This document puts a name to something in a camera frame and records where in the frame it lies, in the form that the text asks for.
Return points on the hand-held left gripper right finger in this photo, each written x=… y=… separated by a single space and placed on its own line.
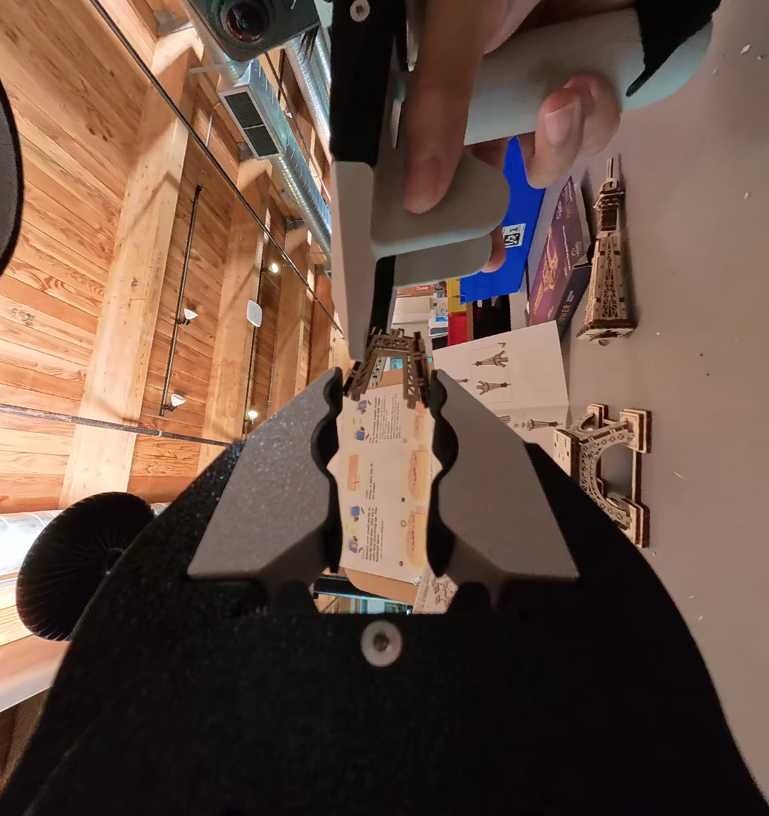
x=505 y=503

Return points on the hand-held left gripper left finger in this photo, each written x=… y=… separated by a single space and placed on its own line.
x=263 y=503

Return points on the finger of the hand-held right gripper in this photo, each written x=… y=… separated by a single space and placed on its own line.
x=352 y=255

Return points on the wooden tower spire section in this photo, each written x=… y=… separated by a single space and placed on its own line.
x=607 y=280

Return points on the person's right hand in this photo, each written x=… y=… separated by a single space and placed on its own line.
x=441 y=95

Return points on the wooden tower arched base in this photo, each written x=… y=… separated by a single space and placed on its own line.
x=598 y=446

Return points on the white air vent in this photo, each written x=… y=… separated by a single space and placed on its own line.
x=250 y=121

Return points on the printed sheet with yellow pictures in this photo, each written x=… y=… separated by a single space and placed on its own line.
x=384 y=484

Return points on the white assembly instruction sheet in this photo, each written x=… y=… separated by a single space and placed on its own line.
x=518 y=370

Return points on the blue plastic bin with tag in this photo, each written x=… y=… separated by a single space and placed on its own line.
x=486 y=287

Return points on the black ribbed round fixture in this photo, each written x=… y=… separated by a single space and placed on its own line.
x=84 y=567

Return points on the purple puzzle box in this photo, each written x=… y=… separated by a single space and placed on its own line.
x=559 y=274

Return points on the silver air duct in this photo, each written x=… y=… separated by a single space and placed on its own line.
x=301 y=159

